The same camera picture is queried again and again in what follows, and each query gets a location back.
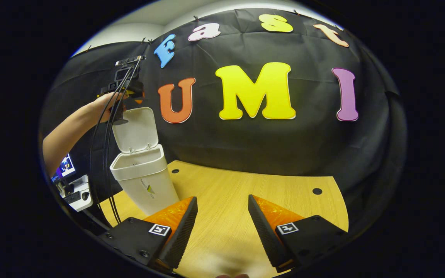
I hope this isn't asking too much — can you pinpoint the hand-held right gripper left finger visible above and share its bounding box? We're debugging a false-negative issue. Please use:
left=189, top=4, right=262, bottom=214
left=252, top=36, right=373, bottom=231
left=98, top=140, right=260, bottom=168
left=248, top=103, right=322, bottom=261
left=99, top=196, right=199, bottom=273

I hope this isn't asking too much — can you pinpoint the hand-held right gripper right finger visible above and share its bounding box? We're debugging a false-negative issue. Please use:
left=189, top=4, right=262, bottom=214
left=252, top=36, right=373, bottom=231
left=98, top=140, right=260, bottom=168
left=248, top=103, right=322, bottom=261
left=248, top=194, right=349, bottom=273

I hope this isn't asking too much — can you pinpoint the white desktop garbage bin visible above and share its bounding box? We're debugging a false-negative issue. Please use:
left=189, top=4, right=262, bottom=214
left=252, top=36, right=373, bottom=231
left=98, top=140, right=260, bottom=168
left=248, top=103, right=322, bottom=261
left=109, top=107, right=180, bottom=216

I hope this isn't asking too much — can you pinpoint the wooden desktop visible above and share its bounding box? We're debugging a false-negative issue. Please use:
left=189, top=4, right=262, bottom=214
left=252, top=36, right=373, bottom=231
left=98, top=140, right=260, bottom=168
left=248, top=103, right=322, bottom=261
left=100, top=159, right=350, bottom=278

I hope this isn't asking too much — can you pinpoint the black backdrop cloth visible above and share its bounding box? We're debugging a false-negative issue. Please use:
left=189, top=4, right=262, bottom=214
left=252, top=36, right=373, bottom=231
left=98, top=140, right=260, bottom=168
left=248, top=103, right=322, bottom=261
left=39, top=8, right=408, bottom=232

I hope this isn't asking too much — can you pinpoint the white side table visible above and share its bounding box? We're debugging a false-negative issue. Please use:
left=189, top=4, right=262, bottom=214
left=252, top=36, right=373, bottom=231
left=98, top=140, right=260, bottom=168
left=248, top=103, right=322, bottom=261
left=54, top=174, right=94, bottom=212

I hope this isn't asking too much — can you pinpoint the computer monitor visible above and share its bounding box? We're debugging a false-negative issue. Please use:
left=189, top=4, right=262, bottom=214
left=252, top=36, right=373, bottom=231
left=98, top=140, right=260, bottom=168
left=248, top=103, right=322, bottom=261
left=51, top=153, right=77, bottom=184

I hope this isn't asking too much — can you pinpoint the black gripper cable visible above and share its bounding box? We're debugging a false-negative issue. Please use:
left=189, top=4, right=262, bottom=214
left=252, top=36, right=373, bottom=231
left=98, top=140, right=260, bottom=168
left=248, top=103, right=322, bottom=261
left=89, top=57, right=143, bottom=217
left=104, top=58, right=144, bottom=225

